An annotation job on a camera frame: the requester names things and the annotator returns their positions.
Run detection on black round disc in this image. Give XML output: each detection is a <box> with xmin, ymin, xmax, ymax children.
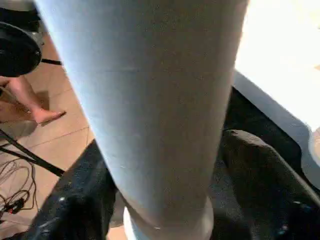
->
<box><xmin>0</xmin><ymin>22</ymin><xmax>63</xmax><ymax>78</ymax></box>

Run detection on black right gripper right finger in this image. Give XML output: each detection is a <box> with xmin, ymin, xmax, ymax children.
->
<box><xmin>220</xmin><ymin>129</ymin><xmax>320</xmax><ymax>240</ymax></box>

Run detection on thin floor cables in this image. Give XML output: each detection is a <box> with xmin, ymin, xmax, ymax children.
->
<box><xmin>0</xmin><ymin>160</ymin><xmax>39</xmax><ymax>222</ymax></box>

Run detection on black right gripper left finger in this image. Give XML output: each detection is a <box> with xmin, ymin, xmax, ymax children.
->
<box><xmin>25</xmin><ymin>141</ymin><xmax>118</xmax><ymax>240</ymax></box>

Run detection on bare human foot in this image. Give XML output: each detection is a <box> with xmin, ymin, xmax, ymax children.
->
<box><xmin>4</xmin><ymin>75</ymin><xmax>67</xmax><ymax>126</ymax></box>

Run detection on white plastic table top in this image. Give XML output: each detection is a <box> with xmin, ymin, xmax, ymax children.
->
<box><xmin>232</xmin><ymin>0</ymin><xmax>320</xmax><ymax>191</ymax></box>

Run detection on black stand leg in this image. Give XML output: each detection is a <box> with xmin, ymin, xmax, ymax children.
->
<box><xmin>0</xmin><ymin>129</ymin><xmax>66</xmax><ymax>177</ymax></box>

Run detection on white plastic table leg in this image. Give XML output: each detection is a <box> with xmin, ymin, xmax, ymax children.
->
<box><xmin>34</xmin><ymin>0</ymin><xmax>249</xmax><ymax>240</ymax></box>

